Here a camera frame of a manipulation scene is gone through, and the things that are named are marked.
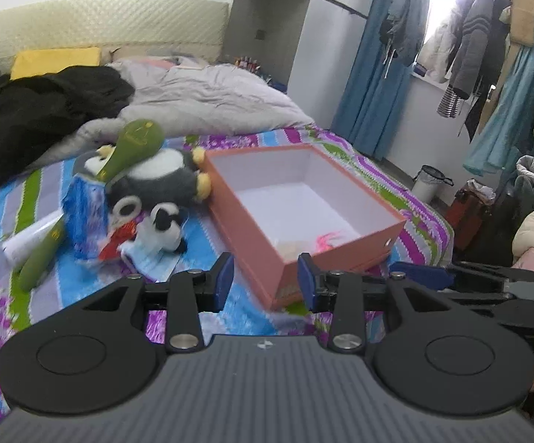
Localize white tissue paper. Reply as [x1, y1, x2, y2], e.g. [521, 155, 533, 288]
[121, 240, 182, 282]

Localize black white striped garment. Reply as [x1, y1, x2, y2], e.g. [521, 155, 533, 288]
[437, 87, 466, 118]

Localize green plush massage stick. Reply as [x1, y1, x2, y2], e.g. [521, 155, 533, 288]
[18, 119, 166, 292]

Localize striped floral bed sheet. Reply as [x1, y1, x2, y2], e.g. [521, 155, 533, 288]
[0, 124, 454, 430]

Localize white trash bin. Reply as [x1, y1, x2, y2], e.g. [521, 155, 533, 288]
[412, 165, 453, 204]

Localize blue curtain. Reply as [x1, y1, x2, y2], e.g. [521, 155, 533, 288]
[331, 0, 429, 158]

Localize white tube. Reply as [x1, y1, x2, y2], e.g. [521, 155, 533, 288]
[1, 210, 67, 268]

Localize grey duvet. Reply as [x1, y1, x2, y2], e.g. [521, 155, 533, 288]
[31, 55, 316, 171]

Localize pink fluffy item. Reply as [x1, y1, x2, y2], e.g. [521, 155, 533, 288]
[313, 230, 344, 252]

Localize yellow pillow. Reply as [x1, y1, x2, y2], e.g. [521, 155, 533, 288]
[11, 47, 101, 79]

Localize blue fuzzy cloth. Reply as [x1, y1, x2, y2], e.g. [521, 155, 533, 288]
[61, 173, 111, 259]

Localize small panda plush toy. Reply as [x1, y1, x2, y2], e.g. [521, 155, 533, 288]
[137, 202, 189, 254]

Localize red suitcase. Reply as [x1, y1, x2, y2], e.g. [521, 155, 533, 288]
[444, 180, 496, 252]

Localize small bottles on nightstand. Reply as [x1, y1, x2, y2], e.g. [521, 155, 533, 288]
[232, 55, 262, 73]

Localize red foil wrapper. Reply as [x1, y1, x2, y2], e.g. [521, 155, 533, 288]
[98, 221, 138, 259]

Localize grey penguin plush toy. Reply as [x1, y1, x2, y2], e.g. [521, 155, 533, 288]
[75, 145, 214, 210]

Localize beige quilted headboard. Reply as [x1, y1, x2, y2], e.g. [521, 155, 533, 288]
[0, 0, 230, 72]

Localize orange cardboard box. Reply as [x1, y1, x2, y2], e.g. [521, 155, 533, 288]
[201, 144, 407, 310]

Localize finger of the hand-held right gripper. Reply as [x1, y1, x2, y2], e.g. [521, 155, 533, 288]
[389, 261, 534, 293]

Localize dark hanging coat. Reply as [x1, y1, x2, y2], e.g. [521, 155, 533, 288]
[447, 0, 512, 100]

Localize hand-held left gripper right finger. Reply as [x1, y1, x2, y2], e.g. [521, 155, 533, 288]
[297, 253, 453, 354]

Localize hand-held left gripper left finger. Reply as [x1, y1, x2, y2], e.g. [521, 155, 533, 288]
[80, 253, 235, 354]

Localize white hanging jacket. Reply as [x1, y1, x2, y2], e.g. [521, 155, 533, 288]
[417, 7, 462, 84]

